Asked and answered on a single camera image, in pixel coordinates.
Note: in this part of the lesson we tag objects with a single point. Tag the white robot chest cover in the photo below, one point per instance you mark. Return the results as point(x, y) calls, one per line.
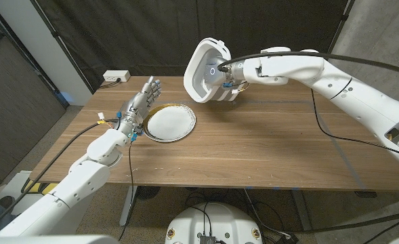
point(50, 240)

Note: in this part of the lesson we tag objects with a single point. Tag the dark wooden door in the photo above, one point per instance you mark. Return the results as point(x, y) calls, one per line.
point(13, 108)

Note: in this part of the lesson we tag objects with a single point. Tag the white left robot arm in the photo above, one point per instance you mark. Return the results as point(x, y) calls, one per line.
point(80, 179)

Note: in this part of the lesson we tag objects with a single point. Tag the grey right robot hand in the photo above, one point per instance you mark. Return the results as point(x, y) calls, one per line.
point(217, 72)

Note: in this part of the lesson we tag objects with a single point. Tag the yellow floor object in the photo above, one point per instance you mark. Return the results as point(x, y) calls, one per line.
point(48, 188)

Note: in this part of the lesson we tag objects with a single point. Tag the white grey collapsible bucket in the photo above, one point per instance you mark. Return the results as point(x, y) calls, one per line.
point(192, 67)

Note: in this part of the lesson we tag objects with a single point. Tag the dark round floor disc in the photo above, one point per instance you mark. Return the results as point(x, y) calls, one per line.
point(148, 192)

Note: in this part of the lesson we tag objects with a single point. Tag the white robot torso base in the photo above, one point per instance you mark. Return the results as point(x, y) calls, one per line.
point(219, 220)

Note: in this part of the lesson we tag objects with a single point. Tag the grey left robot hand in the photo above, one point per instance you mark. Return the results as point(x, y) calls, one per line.
point(136, 106)

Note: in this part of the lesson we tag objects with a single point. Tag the white paper plate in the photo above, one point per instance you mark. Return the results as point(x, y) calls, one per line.
point(172, 123)

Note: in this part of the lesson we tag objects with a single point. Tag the black backdrop stand pole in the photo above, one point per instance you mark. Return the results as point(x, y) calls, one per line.
point(338, 30)
point(54, 35)

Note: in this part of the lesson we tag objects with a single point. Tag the grey electronics box on torso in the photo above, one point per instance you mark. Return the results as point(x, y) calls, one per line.
point(207, 240)

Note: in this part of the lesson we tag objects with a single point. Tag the white power strip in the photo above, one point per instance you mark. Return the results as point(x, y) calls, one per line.
point(116, 75)

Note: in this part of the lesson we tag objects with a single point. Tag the black floor power adapter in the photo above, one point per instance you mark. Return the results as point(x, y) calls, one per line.
point(287, 238)

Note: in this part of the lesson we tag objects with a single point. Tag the grey table leg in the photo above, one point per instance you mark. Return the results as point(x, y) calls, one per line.
point(302, 213)
point(128, 206)

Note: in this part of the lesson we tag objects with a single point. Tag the black backdrop curtain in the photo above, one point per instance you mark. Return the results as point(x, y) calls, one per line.
point(135, 34)

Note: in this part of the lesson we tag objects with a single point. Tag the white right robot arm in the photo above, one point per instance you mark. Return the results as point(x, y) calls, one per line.
point(355, 98)

